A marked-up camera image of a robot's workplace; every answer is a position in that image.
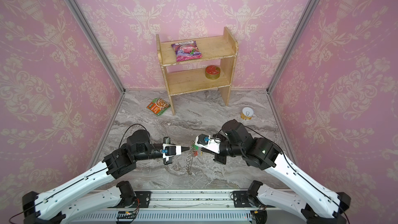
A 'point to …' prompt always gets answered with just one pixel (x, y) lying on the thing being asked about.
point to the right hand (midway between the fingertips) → (204, 146)
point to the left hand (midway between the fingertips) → (187, 147)
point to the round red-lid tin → (212, 72)
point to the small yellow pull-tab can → (246, 113)
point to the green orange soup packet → (158, 106)
